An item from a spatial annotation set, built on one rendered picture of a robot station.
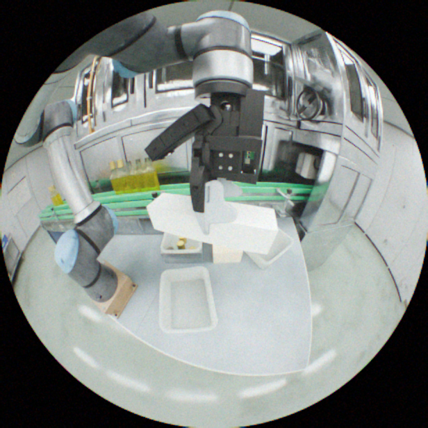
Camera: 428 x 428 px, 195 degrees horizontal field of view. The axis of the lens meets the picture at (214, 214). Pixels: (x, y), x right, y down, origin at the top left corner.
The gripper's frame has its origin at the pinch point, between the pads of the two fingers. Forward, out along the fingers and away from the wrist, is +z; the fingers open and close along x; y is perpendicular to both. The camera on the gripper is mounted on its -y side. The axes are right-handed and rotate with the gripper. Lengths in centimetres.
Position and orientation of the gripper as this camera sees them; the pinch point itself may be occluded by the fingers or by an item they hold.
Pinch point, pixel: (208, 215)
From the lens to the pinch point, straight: 23.3
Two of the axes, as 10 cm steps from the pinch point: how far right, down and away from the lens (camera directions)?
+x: 2.8, -5.7, 7.7
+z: 0.0, 8.0, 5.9
